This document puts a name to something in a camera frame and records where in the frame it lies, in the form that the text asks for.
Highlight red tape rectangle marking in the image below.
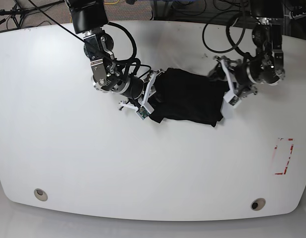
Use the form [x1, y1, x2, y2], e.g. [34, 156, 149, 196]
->
[272, 138, 294, 175]

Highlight right table cable grommet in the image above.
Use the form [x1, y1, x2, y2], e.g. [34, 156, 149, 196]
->
[251, 198, 266, 211]

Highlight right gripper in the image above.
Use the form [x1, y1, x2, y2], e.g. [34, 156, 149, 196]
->
[119, 69, 164, 115]

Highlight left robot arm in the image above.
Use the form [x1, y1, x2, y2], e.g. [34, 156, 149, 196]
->
[202, 0, 285, 108]

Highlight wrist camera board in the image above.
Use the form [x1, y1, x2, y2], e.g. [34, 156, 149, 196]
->
[136, 107, 150, 120]
[229, 97, 242, 109]

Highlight table cable grommet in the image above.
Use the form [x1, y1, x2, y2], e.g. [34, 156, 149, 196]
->
[251, 198, 266, 211]
[34, 188, 48, 202]

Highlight black T-shirt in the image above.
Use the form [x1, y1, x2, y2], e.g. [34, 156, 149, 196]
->
[149, 68, 229, 127]

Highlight left table cable grommet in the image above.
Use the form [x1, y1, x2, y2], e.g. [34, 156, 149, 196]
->
[34, 188, 48, 202]

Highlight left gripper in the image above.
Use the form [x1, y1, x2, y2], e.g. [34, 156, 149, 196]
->
[207, 56, 257, 106]

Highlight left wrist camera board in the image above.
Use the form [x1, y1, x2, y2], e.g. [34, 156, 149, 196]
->
[229, 97, 242, 109]

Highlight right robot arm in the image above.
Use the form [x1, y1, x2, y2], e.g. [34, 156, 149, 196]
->
[65, 0, 163, 119]

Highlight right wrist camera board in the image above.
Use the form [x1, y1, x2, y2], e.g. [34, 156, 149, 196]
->
[136, 107, 150, 120]

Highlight white power strip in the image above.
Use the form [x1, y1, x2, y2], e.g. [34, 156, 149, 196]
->
[289, 5, 306, 20]

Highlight black tripod stand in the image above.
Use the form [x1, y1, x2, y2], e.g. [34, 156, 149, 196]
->
[0, 0, 64, 30]

